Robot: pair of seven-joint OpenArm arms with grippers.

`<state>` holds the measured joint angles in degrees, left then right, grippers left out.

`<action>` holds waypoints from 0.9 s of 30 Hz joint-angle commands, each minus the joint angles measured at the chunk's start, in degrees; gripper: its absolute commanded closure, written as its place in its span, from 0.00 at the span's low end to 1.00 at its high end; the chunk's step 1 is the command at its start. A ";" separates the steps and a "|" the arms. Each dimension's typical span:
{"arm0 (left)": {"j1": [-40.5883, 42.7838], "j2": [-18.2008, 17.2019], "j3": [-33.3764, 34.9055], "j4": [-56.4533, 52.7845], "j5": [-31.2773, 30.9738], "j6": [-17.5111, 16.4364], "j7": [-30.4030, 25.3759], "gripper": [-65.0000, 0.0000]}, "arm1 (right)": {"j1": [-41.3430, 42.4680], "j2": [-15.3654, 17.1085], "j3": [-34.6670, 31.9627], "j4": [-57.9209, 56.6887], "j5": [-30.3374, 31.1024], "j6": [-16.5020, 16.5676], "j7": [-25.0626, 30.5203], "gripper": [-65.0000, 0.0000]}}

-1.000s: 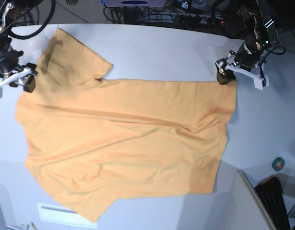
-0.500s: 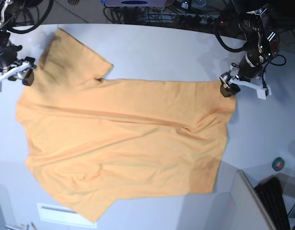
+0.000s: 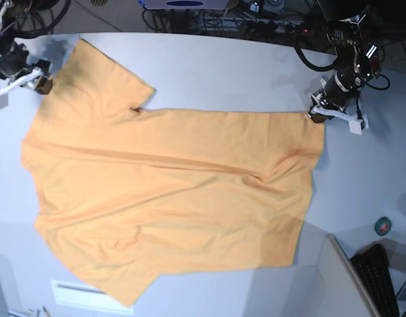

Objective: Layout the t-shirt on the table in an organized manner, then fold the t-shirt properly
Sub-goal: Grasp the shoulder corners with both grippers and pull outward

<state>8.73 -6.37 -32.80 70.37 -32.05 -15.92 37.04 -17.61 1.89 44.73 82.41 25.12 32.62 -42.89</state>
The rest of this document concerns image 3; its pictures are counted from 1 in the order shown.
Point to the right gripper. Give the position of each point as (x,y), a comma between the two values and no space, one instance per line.
(16,72)

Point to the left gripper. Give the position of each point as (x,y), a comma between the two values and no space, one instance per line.
(334,96)

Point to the orange t-shirt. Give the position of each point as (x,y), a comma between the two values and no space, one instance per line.
(127,194)

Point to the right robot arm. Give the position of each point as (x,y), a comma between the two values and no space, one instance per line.
(22,20)

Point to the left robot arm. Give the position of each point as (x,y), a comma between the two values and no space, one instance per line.
(357,64)

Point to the black power strip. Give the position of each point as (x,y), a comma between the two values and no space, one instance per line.
(271,26)

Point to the green tape roll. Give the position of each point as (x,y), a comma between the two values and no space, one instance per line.
(382,226)

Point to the black keyboard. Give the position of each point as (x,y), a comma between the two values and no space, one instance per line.
(372,266)

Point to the white partition board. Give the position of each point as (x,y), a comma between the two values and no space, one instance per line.
(343,293)

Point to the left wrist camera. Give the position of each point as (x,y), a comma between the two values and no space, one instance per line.
(358,126)

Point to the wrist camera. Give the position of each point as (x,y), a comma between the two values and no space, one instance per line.
(358,126)
(4,101)

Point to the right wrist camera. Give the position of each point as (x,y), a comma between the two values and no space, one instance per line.
(4,101)

